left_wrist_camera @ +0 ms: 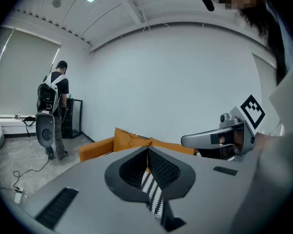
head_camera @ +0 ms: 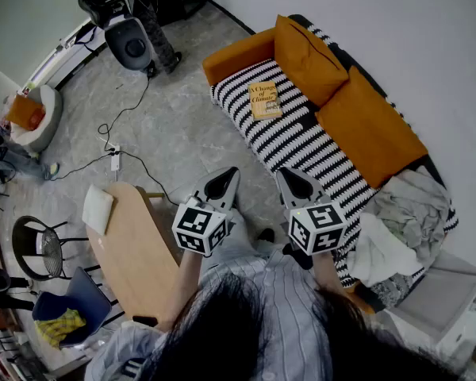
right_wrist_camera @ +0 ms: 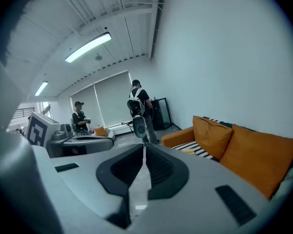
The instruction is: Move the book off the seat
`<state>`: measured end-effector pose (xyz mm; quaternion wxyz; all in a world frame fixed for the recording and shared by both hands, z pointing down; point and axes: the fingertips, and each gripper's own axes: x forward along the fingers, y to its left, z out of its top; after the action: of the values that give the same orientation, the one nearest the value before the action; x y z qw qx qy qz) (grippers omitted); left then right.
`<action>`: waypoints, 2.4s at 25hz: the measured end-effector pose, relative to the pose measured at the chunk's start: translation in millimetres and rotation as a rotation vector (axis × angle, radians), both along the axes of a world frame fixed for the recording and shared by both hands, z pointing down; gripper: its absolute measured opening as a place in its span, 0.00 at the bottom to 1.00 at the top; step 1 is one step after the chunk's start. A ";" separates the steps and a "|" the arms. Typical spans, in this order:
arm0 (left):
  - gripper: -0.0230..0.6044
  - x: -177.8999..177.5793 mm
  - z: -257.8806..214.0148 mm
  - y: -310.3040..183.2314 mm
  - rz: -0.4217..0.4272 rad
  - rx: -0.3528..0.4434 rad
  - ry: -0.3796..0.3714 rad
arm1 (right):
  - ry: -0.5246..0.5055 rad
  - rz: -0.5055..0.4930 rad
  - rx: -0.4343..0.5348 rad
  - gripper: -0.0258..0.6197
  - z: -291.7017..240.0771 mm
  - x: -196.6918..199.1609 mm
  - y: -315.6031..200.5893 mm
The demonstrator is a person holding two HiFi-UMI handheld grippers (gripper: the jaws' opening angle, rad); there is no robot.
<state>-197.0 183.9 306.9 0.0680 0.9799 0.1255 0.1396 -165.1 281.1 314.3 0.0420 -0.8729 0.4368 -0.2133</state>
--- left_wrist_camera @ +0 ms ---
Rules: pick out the plain orange cushion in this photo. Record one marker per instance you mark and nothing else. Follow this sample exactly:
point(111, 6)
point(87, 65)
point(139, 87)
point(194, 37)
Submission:
point(171, 147)

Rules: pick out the orange cushion with zipper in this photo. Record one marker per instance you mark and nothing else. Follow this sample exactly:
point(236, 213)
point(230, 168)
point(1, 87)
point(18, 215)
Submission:
point(127, 142)

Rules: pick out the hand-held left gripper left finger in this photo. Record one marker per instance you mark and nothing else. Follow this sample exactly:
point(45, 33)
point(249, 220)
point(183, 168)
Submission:
point(114, 177)

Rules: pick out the black white striped blanket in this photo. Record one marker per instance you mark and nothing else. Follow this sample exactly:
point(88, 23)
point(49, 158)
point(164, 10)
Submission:
point(151, 194)

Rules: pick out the window roller blind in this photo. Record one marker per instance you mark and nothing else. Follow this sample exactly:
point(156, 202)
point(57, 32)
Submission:
point(24, 74)

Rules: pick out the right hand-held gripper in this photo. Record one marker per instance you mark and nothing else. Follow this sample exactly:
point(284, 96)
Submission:
point(202, 139)

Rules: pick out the black glass cabinet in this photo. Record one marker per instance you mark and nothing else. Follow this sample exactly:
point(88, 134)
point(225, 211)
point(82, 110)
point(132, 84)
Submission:
point(69, 121)

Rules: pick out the grey backpack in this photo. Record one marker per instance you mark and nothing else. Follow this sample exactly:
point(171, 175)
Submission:
point(47, 96)

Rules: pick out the black bag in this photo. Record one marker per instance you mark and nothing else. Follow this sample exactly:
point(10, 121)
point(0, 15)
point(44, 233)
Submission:
point(29, 119)

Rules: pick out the person's grey shirt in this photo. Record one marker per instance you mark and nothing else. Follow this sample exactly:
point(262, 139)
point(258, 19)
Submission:
point(288, 94)

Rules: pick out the round ceiling detector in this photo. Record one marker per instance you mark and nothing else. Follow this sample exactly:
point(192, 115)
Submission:
point(56, 3)

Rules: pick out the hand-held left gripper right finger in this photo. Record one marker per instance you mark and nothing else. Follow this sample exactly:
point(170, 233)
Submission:
point(185, 179)

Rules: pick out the person's right forearm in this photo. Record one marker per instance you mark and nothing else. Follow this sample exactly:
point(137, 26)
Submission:
point(266, 142)

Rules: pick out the grey rounded pod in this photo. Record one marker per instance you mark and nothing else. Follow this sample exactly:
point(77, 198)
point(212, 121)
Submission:
point(45, 133)

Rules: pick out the white power strip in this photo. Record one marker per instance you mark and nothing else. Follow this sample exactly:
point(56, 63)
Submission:
point(18, 197)

